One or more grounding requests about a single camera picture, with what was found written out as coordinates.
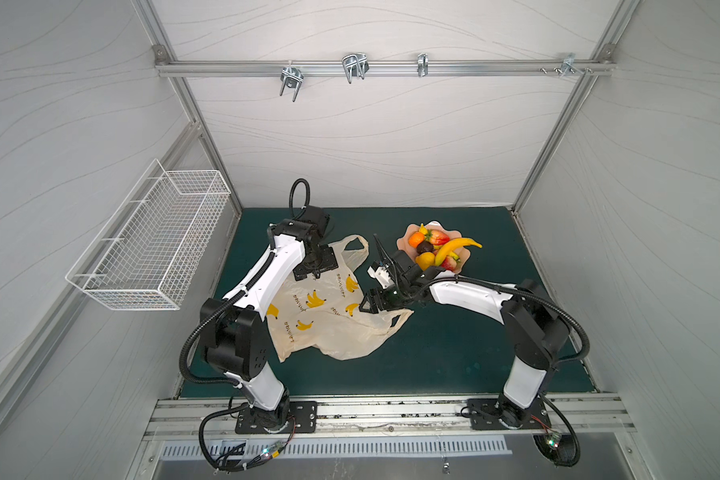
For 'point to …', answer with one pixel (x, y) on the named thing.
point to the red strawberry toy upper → (438, 237)
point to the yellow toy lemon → (425, 260)
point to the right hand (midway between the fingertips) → (372, 299)
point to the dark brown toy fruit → (424, 247)
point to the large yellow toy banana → (456, 243)
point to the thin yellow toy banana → (423, 229)
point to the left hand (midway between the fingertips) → (327, 264)
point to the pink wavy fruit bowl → (464, 257)
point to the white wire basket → (147, 252)
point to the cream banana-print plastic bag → (323, 313)
